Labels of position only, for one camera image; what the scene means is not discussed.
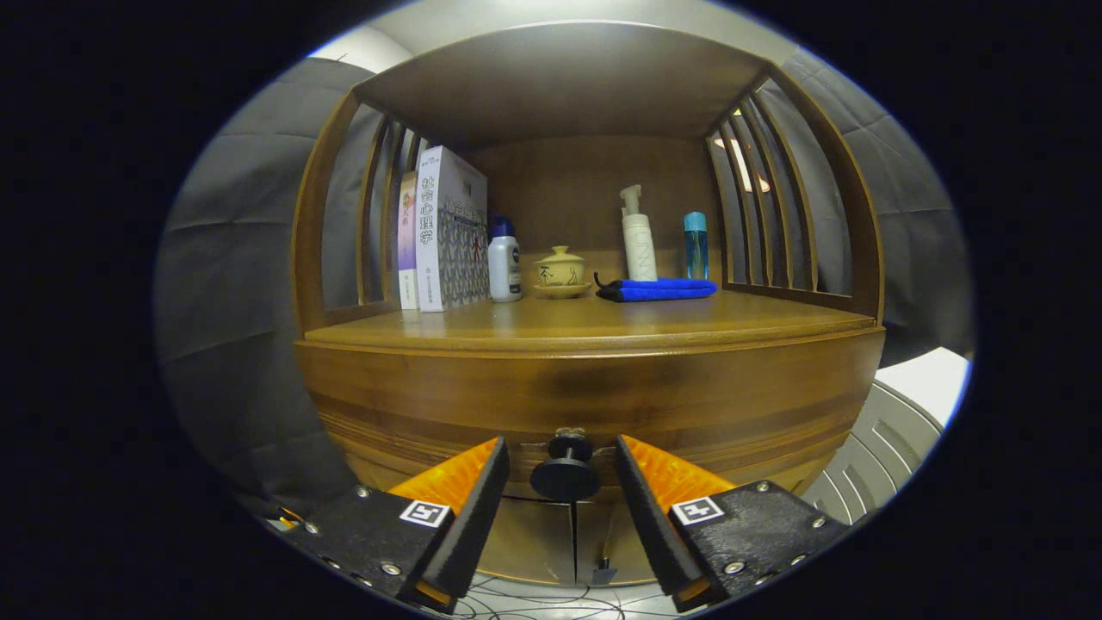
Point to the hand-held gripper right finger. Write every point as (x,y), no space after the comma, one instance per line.
(650,508)

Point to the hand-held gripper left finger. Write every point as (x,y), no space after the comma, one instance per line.
(478,508)

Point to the black drawer knob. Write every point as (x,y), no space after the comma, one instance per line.
(564,478)

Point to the wooden drawer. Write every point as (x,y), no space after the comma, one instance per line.
(603,387)

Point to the wooden cabinet door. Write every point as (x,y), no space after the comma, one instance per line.
(603,534)
(534,542)

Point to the wooden countertop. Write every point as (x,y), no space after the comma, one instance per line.
(603,319)

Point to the wooden cabinet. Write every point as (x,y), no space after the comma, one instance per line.
(560,86)

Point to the folded blue cloth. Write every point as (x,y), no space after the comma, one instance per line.
(663,290)

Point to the white bottle with blue cap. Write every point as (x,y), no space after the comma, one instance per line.
(504,267)

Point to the white grey printer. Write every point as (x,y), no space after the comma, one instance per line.
(887,439)

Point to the yellow lidded teacup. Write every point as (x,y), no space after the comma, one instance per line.
(561,269)

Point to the slim blue bottle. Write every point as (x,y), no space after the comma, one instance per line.
(696,250)

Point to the white pump bottle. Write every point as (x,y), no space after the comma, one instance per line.
(639,245)

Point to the thin purple book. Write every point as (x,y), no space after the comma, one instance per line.
(407,250)

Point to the thick white book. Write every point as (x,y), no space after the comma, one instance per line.
(448,232)

